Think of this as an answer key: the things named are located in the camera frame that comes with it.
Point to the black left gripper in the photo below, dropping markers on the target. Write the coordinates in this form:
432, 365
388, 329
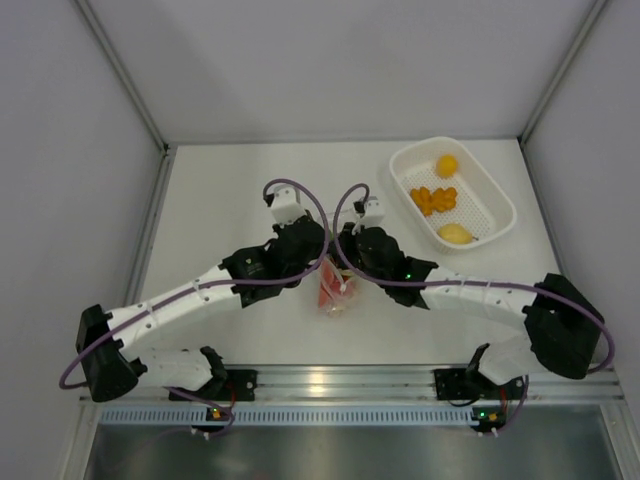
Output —
319, 252

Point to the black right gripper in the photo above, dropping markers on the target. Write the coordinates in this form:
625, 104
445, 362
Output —
348, 237

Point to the clear zip top bag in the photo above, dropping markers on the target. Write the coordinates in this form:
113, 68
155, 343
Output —
342, 305

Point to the yellow fake pear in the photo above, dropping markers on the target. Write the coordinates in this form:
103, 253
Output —
456, 234

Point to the orange fake fruit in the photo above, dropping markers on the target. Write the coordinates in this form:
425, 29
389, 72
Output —
439, 201

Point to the yellow fake lemon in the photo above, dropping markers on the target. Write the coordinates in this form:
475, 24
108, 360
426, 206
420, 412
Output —
446, 166

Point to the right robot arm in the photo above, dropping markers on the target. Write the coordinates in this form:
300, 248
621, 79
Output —
560, 327

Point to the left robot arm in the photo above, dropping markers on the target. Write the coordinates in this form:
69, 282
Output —
119, 350

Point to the fake carrot with green leaves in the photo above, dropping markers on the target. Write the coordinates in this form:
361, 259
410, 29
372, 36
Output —
330, 283

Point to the white perforated plastic basket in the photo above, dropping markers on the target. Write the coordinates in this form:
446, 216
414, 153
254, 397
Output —
482, 207

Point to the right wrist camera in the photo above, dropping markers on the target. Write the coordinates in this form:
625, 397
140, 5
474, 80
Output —
369, 213

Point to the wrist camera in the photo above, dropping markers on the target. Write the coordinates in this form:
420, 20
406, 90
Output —
369, 213
284, 205

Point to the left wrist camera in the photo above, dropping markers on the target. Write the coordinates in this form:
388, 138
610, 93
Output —
284, 205

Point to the aluminium mounting rail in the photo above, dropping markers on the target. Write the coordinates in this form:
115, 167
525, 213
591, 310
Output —
411, 382

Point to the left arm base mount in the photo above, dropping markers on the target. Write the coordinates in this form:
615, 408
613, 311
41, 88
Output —
239, 385

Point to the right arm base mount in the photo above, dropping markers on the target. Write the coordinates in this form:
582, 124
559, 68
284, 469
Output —
465, 385

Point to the white slotted cable duct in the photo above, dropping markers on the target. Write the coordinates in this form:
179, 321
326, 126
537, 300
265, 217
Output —
252, 415

